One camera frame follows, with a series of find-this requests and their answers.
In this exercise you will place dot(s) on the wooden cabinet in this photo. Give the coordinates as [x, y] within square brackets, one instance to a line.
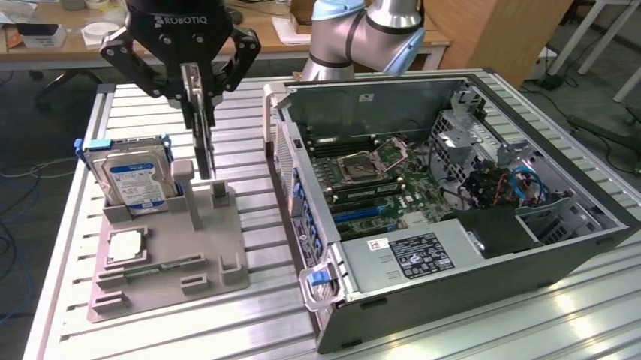
[496, 37]

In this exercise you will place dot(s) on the hard disk in blue caddy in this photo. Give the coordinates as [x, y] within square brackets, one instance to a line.
[135, 183]

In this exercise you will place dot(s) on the loose green RAM stick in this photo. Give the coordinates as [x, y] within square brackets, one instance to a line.
[145, 270]

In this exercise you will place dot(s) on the wooden desk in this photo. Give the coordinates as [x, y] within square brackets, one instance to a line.
[281, 52]

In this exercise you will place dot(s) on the perforated metal drive cage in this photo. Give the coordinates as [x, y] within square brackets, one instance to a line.
[461, 150]

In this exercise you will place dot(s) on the installed RAM stick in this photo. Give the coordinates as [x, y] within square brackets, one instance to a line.
[371, 189]

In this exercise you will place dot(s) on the black open PC case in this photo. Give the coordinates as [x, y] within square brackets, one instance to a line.
[451, 300]

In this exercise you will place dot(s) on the blue case release latch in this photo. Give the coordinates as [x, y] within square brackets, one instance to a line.
[320, 279]

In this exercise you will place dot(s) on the silver CPU chip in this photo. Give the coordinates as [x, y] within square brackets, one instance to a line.
[125, 245]

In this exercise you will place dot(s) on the white box with black lid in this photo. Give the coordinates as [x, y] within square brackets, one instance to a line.
[43, 35]

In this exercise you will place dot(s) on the CPU socket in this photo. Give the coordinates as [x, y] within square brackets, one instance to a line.
[361, 168]

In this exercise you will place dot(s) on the metal socket cover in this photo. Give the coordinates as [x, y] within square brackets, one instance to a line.
[396, 148]

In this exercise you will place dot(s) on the black round lamp base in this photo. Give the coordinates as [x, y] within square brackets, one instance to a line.
[237, 17]

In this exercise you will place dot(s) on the grey parts rack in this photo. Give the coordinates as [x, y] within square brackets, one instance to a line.
[165, 285]

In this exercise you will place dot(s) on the white paper stack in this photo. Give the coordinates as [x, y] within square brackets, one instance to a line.
[290, 32]

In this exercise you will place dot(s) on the Nvidia graphics card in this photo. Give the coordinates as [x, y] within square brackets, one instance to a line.
[205, 150]

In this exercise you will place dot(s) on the long blue expansion slot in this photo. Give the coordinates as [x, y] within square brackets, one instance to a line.
[356, 214]

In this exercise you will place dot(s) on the grey disk bay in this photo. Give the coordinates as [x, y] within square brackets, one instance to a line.
[561, 221]

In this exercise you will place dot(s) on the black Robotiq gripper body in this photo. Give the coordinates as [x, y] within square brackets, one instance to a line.
[181, 33]

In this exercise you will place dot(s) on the black air shroud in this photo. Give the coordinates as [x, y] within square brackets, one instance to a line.
[496, 232]

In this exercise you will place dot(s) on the white round tape box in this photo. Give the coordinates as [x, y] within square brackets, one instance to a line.
[95, 32]

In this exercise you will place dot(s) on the green motherboard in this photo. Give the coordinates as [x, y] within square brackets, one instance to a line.
[401, 187]

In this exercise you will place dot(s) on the white table frame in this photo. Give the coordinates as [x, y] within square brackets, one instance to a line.
[576, 33]

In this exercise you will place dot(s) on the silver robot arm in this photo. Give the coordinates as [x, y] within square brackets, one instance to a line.
[341, 33]

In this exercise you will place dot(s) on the grey power supply unit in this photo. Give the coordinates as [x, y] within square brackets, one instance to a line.
[371, 262]

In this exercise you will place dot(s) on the brown cardboard box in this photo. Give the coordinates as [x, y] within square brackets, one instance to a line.
[301, 11]

